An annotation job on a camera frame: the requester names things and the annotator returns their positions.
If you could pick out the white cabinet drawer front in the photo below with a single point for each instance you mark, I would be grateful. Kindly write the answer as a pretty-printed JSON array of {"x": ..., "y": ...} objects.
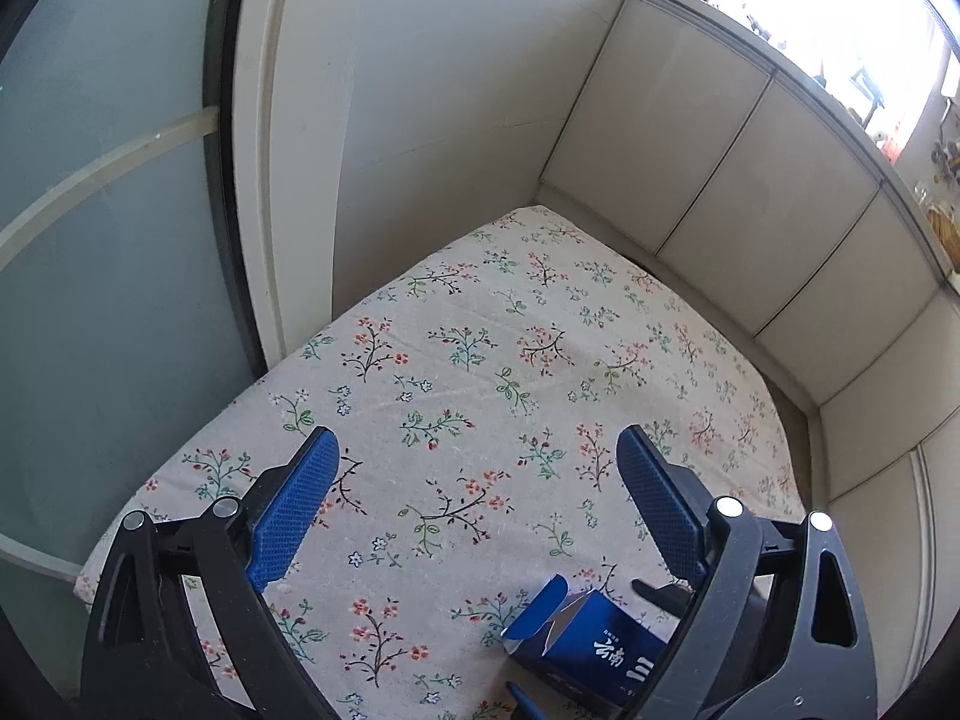
[{"x": 941, "y": 577}]

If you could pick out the blue rack on stand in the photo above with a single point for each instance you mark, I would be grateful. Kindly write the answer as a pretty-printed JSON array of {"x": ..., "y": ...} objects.
[{"x": 870, "y": 94}]

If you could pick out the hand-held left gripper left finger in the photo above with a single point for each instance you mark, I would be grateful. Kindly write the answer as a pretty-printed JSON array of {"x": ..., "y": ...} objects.
[{"x": 292, "y": 510}]

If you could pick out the blue cardboard box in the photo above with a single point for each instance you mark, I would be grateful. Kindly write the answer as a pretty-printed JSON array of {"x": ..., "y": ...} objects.
[{"x": 592, "y": 652}]

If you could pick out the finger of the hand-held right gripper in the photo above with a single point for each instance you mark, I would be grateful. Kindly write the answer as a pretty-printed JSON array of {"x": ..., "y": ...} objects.
[
  {"x": 661, "y": 595},
  {"x": 526, "y": 703}
]

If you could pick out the narrow white cabinet door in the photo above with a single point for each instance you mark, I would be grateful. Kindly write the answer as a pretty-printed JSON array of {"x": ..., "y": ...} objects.
[{"x": 892, "y": 420}]

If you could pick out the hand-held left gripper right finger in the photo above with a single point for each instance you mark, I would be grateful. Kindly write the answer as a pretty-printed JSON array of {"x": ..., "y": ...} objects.
[{"x": 664, "y": 502}]

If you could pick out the wicker basket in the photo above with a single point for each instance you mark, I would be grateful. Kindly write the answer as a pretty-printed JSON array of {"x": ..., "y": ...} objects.
[{"x": 946, "y": 229}]

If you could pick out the frosted glass sliding door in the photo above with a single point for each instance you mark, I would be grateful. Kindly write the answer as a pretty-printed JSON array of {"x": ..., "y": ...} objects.
[{"x": 97, "y": 240}]

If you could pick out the floral tablecloth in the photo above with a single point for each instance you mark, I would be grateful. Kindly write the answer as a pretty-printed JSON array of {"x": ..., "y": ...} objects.
[{"x": 465, "y": 330}]

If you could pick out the bright window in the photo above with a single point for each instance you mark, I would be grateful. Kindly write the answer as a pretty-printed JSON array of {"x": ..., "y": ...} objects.
[{"x": 810, "y": 7}]

